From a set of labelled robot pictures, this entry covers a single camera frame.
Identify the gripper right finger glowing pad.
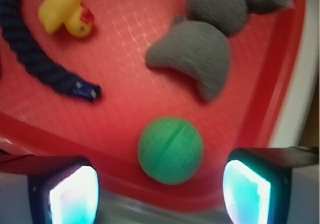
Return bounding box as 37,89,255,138
222,147,320,224

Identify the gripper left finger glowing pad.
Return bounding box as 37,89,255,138
0,155,100,224

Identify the green textured ball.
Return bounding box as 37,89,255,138
137,117,204,185

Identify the red plastic tray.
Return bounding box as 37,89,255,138
0,0,306,212

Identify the grey plush bunny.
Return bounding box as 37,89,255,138
145,0,293,101

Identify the yellow rubber duck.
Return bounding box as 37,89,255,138
38,0,95,38

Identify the dark blue rope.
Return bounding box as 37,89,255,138
0,0,102,103

